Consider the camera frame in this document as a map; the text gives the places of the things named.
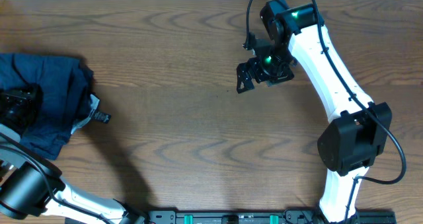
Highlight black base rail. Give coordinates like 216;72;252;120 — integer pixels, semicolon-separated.
145;209;397;224

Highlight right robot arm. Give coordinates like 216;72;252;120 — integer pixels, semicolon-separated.
237;0;395;223

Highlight blue denim shorts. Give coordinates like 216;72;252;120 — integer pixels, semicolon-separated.
1;53;94;133

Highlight dark navy folded garment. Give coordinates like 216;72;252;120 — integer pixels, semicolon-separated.
20;64;93;160

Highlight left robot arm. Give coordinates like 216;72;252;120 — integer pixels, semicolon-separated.
1;85;150;224

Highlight black clothing label tag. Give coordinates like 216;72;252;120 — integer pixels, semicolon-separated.
91;110;111;124

